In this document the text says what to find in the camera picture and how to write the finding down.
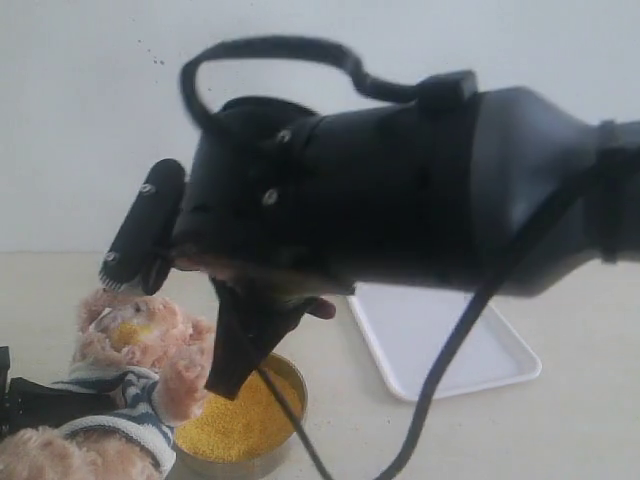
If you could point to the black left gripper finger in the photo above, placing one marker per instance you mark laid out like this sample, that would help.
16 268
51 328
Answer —
31 405

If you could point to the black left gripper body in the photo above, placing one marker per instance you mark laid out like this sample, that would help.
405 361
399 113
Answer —
5 409

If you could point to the white plastic tray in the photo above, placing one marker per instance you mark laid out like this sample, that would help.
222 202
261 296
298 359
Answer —
406 327

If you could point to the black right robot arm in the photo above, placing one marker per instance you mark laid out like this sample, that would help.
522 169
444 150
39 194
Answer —
490 192

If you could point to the dark wooden spoon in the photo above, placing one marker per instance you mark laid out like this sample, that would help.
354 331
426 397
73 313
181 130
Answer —
321 308

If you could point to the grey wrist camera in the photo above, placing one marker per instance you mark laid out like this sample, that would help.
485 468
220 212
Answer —
138 260

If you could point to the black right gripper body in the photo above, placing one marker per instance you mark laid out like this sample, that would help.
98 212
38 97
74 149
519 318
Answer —
277 289

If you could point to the tan teddy bear striped sweater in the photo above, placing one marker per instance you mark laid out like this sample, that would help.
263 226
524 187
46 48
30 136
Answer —
151 360

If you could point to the steel bowl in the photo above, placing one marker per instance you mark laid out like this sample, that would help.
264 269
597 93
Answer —
256 468

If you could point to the yellow millet grains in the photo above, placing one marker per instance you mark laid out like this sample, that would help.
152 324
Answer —
233 431

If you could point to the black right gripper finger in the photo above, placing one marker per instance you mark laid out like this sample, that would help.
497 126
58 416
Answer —
245 336

